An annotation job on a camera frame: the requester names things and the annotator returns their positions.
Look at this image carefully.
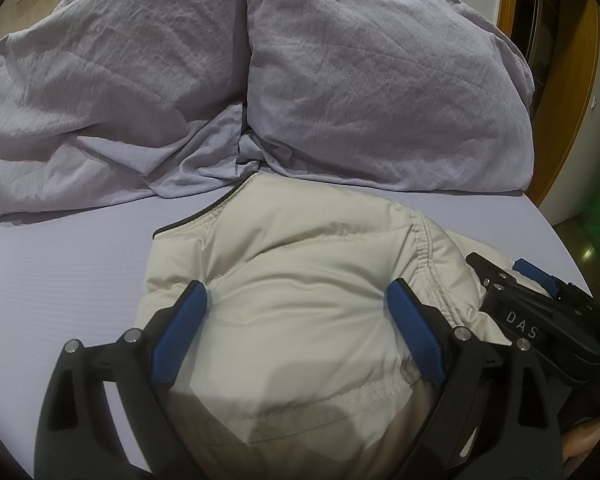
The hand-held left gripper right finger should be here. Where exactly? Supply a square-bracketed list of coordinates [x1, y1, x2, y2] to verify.
[386, 277, 564, 480]

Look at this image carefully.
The wooden door frame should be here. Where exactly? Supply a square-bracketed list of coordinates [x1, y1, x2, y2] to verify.
[497, 0, 600, 211]

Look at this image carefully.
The person's right hand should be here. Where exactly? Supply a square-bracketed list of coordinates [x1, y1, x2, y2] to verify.
[564, 416, 600, 477]

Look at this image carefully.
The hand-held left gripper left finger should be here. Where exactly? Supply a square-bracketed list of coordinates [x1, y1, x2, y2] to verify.
[33, 280, 209, 480]

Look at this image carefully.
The large lavender pillow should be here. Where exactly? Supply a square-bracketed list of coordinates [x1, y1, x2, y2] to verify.
[236, 0, 537, 196]

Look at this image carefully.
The crumpled lavender duvet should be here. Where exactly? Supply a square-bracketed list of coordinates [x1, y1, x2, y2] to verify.
[0, 0, 261, 223]

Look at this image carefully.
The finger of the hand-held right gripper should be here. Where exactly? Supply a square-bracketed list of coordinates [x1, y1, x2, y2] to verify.
[511, 258, 563, 298]
[465, 252, 514, 311]

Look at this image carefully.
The cream puffer jacket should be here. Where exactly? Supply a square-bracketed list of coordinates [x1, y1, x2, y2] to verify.
[134, 172, 542, 480]

